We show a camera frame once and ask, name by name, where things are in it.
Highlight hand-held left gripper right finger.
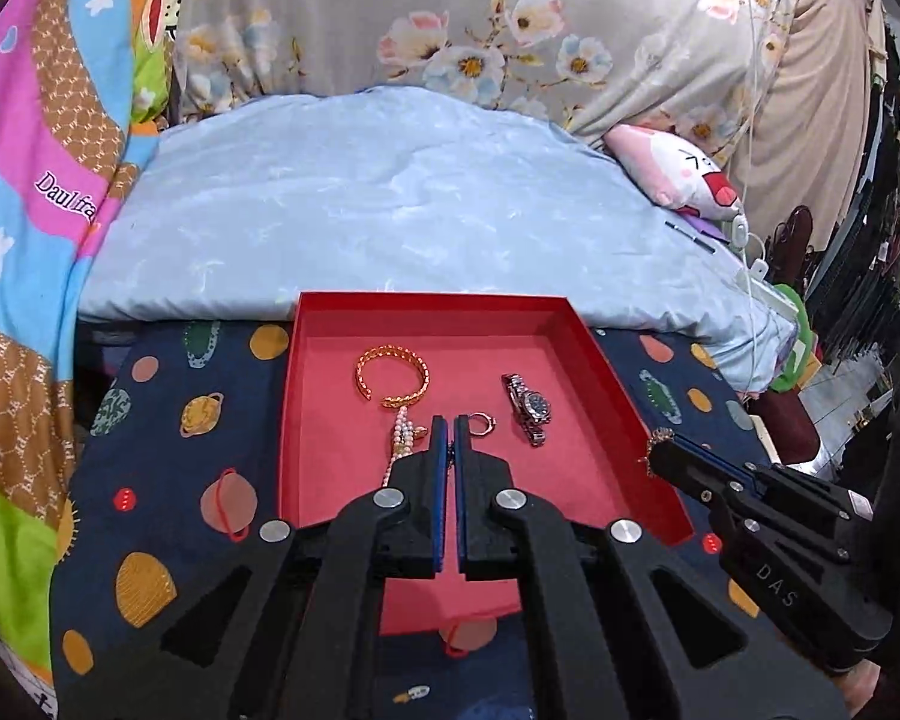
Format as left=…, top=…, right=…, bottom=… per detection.
left=454, top=414, right=850, bottom=720

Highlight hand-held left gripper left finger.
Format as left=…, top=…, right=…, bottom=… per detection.
left=97, top=414, right=451, bottom=720

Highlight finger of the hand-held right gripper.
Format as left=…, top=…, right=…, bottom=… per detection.
left=673, top=431, right=779, bottom=482
left=647, top=437, right=752, bottom=520

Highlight small gold chain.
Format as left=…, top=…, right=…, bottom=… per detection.
left=639, top=425, right=680, bottom=478

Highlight pearl bracelet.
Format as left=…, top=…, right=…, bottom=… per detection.
left=379, top=403, right=431, bottom=493

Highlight silver watch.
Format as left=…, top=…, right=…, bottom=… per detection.
left=500, top=372, right=555, bottom=448

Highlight red cardboard box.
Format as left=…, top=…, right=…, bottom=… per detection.
left=277, top=291, right=695, bottom=643

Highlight gold bangle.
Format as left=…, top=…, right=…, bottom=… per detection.
left=355, top=344, right=431, bottom=410

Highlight dark red chair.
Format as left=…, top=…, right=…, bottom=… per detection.
left=748, top=205, right=827, bottom=467

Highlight green cloth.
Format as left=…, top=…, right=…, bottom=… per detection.
left=767, top=283, right=820, bottom=395

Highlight hanging dark clothes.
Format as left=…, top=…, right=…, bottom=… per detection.
left=816, top=52, right=900, bottom=422

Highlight navy planet-print blanket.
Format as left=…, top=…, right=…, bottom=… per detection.
left=49, top=319, right=803, bottom=720

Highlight light blue quilt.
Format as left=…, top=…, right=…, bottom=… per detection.
left=75, top=85, right=801, bottom=395

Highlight pink plush pillow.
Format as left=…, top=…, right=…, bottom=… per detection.
left=603, top=123, right=744, bottom=223

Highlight beige curtain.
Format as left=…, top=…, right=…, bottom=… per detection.
left=726, top=0, right=891, bottom=250

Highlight cartoon monkey blanket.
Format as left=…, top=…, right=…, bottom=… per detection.
left=0, top=0, right=186, bottom=700

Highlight grey floral cloth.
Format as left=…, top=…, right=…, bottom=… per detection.
left=171, top=0, right=805, bottom=160

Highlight white charging cable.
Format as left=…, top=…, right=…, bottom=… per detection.
left=722, top=0, right=805, bottom=391

